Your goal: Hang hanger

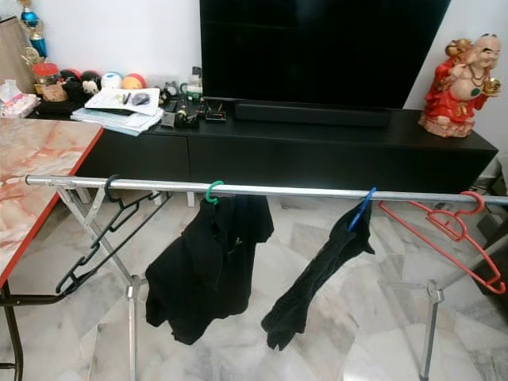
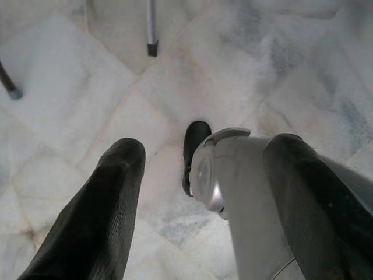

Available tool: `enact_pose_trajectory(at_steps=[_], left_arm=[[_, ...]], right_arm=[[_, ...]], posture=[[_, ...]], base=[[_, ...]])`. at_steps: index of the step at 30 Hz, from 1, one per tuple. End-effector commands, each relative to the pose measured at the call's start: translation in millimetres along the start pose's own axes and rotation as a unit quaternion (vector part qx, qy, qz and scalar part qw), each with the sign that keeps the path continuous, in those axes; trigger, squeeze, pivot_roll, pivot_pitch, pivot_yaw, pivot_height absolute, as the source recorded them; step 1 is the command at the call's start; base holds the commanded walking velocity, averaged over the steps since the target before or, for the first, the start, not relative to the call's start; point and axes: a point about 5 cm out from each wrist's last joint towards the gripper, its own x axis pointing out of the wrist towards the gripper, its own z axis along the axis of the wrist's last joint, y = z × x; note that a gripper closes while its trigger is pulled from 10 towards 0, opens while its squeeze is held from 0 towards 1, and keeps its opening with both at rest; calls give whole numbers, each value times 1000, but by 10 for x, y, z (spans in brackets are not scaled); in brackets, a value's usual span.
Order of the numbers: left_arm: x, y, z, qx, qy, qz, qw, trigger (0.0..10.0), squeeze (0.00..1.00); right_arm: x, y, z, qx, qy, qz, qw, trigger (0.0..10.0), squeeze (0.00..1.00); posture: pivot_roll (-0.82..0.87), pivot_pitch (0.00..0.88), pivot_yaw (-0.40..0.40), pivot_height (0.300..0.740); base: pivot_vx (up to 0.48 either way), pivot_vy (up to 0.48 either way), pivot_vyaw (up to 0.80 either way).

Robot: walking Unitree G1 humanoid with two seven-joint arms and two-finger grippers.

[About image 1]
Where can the black garment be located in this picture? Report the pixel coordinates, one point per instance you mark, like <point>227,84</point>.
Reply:
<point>313,274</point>

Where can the blue plastic hanger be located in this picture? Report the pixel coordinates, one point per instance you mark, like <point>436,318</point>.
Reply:
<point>362,209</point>

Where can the black plastic hanger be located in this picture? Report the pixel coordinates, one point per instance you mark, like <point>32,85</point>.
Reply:
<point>67,283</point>

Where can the green plastic hanger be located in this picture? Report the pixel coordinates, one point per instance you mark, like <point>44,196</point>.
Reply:
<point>208,193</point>

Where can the red plastic hanger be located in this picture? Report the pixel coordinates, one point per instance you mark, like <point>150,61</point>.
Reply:
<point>429,238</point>

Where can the marble-pattern table with red edge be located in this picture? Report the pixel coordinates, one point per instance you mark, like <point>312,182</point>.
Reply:
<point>36,178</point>

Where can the pink tissue pack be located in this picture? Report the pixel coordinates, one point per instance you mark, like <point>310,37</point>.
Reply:
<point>20,105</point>

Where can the jar with red lid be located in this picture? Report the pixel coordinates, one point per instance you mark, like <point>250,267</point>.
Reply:
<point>48,78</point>

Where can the light wooden cabinet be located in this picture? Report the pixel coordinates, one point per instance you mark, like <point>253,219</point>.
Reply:
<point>12,55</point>

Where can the white paper stack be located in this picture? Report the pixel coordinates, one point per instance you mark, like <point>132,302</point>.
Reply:
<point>107,101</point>

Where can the blue and gold trophy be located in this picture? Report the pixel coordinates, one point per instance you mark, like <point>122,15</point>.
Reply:
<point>32,17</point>

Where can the black polo shirt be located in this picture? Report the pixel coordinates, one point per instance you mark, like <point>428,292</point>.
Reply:
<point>202,266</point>

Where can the clear bottle with green label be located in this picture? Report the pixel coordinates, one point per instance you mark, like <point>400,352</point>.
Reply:
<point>194,86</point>

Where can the silver metal clothes rack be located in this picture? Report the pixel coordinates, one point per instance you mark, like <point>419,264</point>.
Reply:
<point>286,190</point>

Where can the black TV console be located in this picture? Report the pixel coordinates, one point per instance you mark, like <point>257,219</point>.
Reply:
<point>309,155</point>

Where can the black soundbar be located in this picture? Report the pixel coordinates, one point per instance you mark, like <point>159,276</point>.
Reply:
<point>309,113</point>

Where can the black flat television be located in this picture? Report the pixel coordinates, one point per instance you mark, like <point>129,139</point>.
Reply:
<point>317,48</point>

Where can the red laughing Buddha statue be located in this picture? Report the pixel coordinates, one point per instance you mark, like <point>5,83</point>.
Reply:
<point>454,91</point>

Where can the dark brown sofa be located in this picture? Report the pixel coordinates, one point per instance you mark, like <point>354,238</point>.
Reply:
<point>494,246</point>

